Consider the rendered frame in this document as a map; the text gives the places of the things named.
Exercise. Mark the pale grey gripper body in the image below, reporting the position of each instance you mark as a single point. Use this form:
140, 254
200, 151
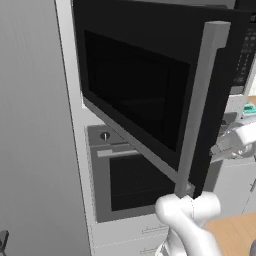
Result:
227, 144

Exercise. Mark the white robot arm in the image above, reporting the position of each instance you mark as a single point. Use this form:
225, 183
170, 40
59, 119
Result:
186, 221

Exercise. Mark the black microwave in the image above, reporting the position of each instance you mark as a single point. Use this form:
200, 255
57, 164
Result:
246, 46

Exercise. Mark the black microwave door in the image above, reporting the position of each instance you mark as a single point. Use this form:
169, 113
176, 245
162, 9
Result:
133, 93

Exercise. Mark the white boxy object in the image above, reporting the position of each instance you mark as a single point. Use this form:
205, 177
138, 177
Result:
235, 105

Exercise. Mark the teal object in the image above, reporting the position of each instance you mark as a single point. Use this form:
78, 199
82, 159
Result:
250, 109

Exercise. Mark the white counter cupboards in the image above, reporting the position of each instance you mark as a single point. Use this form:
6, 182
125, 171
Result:
233, 186

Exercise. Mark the grey built-in oven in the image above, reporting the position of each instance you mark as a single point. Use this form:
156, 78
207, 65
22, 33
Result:
133, 186

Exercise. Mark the round grey oven knob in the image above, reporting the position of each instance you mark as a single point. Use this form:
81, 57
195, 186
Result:
105, 136

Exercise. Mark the white drawer front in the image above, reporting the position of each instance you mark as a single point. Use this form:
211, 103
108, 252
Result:
126, 250
126, 230

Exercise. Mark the white tall cabinet housing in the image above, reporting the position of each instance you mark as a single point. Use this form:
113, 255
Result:
77, 133

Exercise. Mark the grey fridge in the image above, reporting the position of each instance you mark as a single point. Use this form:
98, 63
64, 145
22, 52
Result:
36, 133

